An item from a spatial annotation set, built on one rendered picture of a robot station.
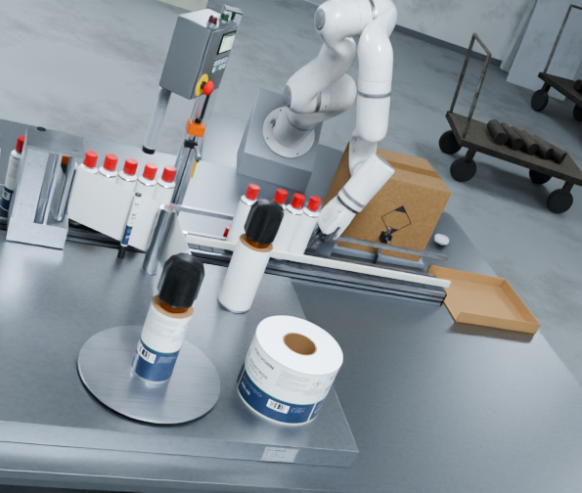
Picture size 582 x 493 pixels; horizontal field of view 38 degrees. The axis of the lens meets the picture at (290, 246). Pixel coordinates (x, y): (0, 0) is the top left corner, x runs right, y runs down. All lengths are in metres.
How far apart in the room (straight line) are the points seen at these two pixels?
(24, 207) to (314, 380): 0.82
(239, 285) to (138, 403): 0.48
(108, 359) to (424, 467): 0.76
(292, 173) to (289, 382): 1.34
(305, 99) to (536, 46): 7.89
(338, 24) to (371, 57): 0.15
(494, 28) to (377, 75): 8.55
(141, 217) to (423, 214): 1.00
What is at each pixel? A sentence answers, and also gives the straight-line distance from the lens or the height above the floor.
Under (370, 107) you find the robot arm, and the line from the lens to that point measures 2.28.
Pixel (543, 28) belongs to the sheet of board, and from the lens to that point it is 10.38.
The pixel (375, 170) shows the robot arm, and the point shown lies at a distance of 2.35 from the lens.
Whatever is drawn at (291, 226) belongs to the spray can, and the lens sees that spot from 2.37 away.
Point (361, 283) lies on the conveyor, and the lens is 2.52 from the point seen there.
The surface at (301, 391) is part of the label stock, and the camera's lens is 1.80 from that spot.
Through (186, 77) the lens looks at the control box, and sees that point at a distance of 2.16.
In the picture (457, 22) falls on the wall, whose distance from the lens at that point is 10.63.
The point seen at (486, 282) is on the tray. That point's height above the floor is 0.84.
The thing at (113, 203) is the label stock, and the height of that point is 1.01.
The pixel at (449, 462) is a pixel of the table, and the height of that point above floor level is 0.83.
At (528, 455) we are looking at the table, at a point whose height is 0.83.
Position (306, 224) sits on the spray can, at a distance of 2.39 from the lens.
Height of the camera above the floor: 2.03
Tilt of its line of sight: 27 degrees down
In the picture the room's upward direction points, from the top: 22 degrees clockwise
